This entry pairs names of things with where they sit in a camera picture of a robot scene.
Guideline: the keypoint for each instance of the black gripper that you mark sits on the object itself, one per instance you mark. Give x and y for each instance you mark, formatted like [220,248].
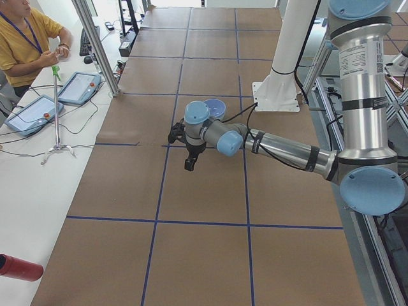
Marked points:
[194,149]

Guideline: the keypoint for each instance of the blue bowl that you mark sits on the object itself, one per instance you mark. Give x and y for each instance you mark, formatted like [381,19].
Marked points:
[216,107]

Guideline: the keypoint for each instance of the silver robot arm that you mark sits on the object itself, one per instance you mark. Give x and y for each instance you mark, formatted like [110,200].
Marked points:
[366,168]

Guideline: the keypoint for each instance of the far blue teach pendant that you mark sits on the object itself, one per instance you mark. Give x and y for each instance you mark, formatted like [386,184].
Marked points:
[79,88]

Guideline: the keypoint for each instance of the blue teach pendant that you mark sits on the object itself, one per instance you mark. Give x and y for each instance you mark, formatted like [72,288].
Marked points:
[31,118]
[79,88]

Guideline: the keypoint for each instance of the black computer mouse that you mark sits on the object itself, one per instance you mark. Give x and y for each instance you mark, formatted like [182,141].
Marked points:
[88,59]

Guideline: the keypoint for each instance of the black keyboard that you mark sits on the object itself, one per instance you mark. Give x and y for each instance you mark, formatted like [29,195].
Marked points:
[85,44]

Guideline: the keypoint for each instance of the near blue teach pendant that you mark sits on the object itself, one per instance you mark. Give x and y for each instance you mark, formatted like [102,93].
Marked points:
[31,118]

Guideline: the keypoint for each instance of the chrome stand with green clip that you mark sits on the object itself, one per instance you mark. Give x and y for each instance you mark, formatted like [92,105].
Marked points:
[58,147]

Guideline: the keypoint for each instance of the red bottle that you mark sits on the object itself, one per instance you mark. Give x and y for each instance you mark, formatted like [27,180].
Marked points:
[17,268]

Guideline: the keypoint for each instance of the person in yellow shirt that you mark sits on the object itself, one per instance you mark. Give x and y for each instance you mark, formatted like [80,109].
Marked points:
[30,41]

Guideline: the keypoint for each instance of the white camera mast pillar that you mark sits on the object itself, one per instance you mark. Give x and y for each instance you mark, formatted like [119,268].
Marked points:
[278,92]

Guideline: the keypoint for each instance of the aluminium frame post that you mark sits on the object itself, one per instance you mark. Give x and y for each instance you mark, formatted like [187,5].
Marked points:
[85,17]

